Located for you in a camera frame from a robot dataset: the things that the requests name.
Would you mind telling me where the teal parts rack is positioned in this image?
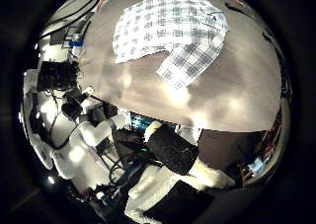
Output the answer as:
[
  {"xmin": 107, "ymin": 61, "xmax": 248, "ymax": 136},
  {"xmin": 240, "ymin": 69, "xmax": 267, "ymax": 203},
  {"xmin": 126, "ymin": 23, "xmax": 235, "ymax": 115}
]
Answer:
[{"xmin": 129, "ymin": 112, "xmax": 177, "ymax": 133}]

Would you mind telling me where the wooden shelf with bins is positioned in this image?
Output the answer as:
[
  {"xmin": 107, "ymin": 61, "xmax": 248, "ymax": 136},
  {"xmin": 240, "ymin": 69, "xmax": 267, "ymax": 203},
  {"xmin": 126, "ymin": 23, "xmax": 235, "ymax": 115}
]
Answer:
[{"xmin": 240, "ymin": 109, "xmax": 287, "ymax": 183}]

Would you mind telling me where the black cable loop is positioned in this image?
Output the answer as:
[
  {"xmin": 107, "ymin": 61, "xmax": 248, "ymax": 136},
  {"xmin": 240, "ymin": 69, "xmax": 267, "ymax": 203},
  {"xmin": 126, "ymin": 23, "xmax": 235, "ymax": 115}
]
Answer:
[{"xmin": 42, "ymin": 0, "xmax": 104, "ymax": 35}]

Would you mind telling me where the blue white plaid shirt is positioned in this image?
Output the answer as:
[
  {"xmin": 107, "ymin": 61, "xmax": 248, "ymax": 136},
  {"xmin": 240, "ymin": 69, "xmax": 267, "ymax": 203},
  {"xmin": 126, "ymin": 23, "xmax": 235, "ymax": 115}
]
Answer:
[{"xmin": 112, "ymin": 0, "xmax": 230, "ymax": 90}]

